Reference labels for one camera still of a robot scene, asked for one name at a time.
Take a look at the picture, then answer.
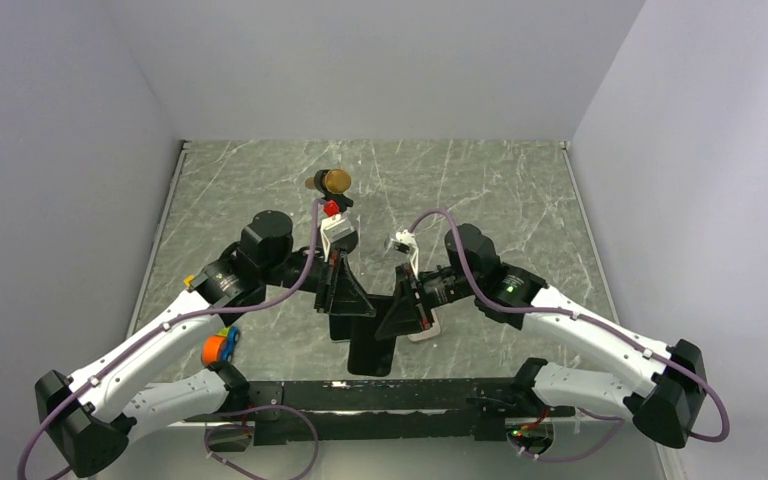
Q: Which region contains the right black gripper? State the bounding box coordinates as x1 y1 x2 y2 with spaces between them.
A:
375 263 480 340

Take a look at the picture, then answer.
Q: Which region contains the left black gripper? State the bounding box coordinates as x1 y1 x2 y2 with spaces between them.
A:
262 243 377 315

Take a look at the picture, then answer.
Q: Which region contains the beige phone case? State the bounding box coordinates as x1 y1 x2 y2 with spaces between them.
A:
408 311 442 343

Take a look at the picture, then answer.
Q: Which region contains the black phone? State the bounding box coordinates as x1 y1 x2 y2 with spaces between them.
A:
347 295 396 377

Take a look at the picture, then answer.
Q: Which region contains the phone with dark screen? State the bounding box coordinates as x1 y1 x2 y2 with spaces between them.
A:
328 315 353 342

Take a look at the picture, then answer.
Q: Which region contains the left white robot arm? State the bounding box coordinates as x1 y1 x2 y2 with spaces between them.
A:
34 205 358 478

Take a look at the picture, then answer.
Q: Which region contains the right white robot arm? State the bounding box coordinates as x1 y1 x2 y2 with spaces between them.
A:
376 224 715 449

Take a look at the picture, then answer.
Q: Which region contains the gold microphone on black stand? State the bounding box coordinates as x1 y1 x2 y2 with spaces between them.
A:
305 168 354 217

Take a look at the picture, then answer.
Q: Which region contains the colourful toy car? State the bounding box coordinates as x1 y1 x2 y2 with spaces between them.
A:
200 326 241 366

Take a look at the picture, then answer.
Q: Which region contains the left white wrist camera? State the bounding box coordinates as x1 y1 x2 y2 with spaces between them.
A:
319 200 359 254

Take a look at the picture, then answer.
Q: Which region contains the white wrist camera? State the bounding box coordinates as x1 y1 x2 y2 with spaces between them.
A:
391 229 420 274
319 200 359 254

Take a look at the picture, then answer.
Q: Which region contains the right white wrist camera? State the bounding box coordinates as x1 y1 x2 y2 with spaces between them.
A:
391 229 420 274

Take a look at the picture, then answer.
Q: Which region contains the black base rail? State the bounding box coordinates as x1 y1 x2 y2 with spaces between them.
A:
191 378 551 446

